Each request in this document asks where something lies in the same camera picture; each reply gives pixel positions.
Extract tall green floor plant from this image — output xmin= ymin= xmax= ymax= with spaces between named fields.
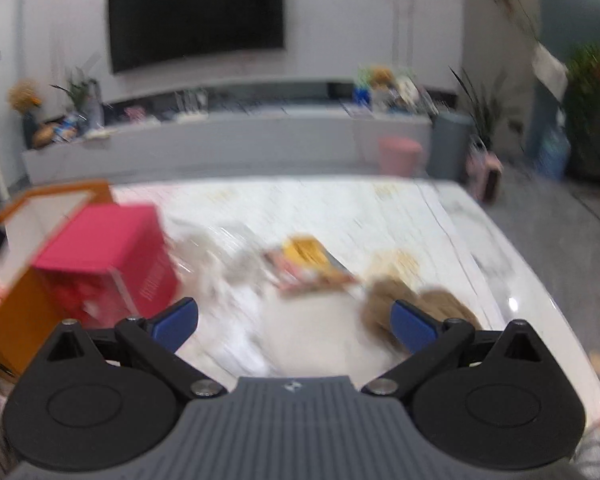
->
xmin=450 ymin=65 xmax=506 ymax=151

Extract white hanging cloth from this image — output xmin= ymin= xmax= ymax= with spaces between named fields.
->
xmin=531 ymin=42 xmax=568 ymax=101

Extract green pothos plant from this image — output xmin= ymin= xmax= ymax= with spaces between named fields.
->
xmin=565 ymin=42 xmax=600 ymax=111

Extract pink round bin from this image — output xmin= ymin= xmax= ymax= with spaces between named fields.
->
xmin=378 ymin=136 xmax=423 ymax=177

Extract grey trash bin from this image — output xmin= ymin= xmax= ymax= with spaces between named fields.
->
xmin=426 ymin=111 xmax=473 ymax=181

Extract orange cardboard box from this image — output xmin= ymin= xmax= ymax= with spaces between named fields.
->
xmin=0 ymin=180 xmax=115 ymax=378

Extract dark grey cabinet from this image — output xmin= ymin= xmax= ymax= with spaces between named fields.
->
xmin=562 ymin=80 xmax=600 ymax=186

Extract small pink heater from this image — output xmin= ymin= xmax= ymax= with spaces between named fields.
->
xmin=467 ymin=152 xmax=503 ymax=203

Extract white router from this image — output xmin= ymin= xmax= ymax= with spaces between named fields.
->
xmin=177 ymin=87 xmax=208 ymax=116

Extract golden round ornament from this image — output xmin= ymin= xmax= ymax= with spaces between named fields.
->
xmin=32 ymin=125 xmax=58 ymax=148

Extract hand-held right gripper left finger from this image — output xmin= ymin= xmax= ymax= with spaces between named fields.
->
xmin=37 ymin=297 xmax=226 ymax=400

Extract blue vase with dried flowers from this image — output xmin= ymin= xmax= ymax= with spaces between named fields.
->
xmin=7 ymin=79 xmax=43 ymax=148

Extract black wall television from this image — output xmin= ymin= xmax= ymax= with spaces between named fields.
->
xmin=106 ymin=0 xmax=286 ymax=75

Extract red plush balls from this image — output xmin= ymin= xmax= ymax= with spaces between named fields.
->
xmin=45 ymin=270 xmax=121 ymax=322

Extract brown plush toy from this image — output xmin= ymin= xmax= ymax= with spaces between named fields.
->
xmin=360 ymin=277 xmax=483 ymax=348

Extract green climbing vine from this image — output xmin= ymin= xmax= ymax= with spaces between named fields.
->
xmin=472 ymin=0 xmax=541 ymax=43

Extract blue snack bag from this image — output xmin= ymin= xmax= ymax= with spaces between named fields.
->
xmin=55 ymin=115 xmax=83 ymax=142

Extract green plant in glass vase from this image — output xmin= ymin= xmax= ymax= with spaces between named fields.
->
xmin=50 ymin=60 xmax=103 ymax=133

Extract clear plastic wrap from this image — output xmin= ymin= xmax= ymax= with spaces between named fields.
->
xmin=172 ymin=225 xmax=281 ymax=311

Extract pink and yellow snack packet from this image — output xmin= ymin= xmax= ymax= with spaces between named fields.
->
xmin=262 ymin=234 xmax=358 ymax=295

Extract blue water bottle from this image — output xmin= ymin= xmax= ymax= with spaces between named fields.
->
xmin=537 ymin=127 xmax=571 ymax=181

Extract red box with clear front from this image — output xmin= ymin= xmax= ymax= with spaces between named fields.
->
xmin=32 ymin=204 xmax=179 ymax=331

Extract white marble television cabinet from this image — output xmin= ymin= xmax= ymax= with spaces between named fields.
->
xmin=21 ymin=110 xmax=433 ymax=186

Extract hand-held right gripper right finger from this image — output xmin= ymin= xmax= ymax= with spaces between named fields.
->
xmin=361 ymin=300 xmax=551 ymax=398

